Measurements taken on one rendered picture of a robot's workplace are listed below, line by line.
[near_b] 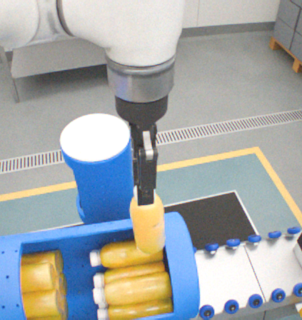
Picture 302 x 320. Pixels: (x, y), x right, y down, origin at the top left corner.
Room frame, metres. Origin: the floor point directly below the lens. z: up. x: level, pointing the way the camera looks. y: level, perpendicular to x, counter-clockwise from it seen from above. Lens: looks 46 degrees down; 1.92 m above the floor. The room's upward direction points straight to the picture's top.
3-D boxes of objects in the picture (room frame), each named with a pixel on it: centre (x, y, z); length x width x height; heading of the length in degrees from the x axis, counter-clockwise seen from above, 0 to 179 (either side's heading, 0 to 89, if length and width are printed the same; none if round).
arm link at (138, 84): (0.39, 0.01, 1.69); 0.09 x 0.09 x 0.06
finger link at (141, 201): (0.37, 0.01, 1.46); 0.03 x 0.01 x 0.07; 100
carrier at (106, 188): (0.99, 0.22, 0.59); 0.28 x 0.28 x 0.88
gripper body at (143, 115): (0.39, 0.01, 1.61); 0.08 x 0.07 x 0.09; 10
